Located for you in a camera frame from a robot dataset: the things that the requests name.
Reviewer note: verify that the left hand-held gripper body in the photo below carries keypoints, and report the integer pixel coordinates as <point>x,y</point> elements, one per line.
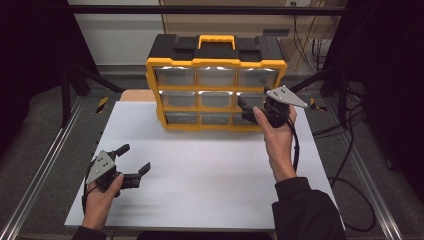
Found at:
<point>100,166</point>

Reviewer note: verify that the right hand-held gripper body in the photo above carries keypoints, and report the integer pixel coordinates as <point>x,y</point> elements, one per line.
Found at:
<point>278,111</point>

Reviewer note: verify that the yellow black organizer case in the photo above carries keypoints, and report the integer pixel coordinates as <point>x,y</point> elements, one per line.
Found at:
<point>216,51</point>

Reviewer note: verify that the person's left hand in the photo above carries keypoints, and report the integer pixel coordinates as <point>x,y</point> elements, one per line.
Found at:
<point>100,203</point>

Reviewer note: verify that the person's right hand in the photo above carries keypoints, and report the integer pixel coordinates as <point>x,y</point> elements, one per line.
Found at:
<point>280,150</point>

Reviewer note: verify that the grid of clear drawers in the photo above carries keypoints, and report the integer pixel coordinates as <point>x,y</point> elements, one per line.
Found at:
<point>215,100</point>

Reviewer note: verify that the black metal stand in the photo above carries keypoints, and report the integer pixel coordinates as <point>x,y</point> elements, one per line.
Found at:
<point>65,100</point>
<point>342,100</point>

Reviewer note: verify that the white cabinet panel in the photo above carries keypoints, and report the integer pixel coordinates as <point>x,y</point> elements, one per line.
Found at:
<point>116,36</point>

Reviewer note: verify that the black curtain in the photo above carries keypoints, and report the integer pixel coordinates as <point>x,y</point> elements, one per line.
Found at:
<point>30,50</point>
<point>390,66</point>

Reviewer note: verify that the aluminium frame rail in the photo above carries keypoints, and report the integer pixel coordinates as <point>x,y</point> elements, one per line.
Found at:
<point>382,216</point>
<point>43,166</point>

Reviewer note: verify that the black overhead frame beam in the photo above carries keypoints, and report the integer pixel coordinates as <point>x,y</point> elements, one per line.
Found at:
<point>200,10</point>

